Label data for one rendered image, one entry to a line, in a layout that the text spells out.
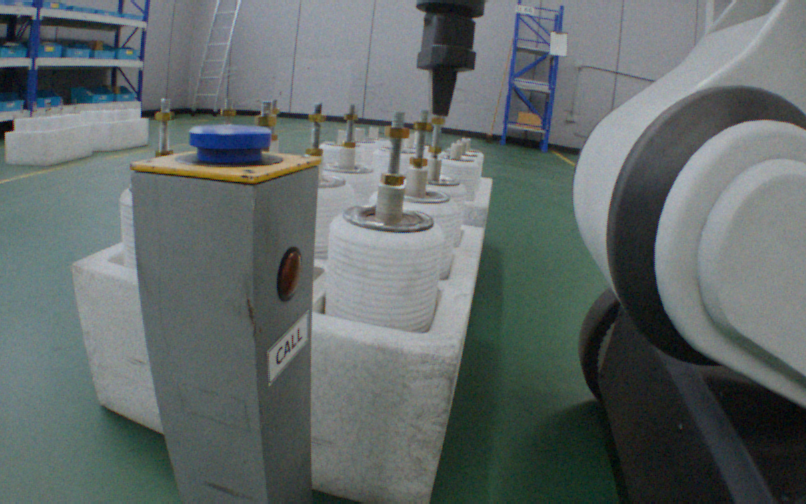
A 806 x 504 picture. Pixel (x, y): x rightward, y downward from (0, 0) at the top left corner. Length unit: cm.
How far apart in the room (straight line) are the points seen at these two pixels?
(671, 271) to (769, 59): 13
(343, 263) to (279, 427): 15
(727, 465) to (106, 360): 55
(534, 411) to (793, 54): 50
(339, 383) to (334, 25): 700
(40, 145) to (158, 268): 244
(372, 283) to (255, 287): 17
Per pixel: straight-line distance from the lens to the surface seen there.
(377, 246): 34
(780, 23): 27
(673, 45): 731
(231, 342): 21
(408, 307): 36
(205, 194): 20
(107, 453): 53
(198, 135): 21
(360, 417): 38
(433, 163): 60
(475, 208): 86
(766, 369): 24
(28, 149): 273
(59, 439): 56
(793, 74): 27
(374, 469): 41
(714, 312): 20
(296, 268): 22
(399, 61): 689
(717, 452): 32
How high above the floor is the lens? 35
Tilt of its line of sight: 18 degrees down
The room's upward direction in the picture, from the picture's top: 6 degrees clockwise
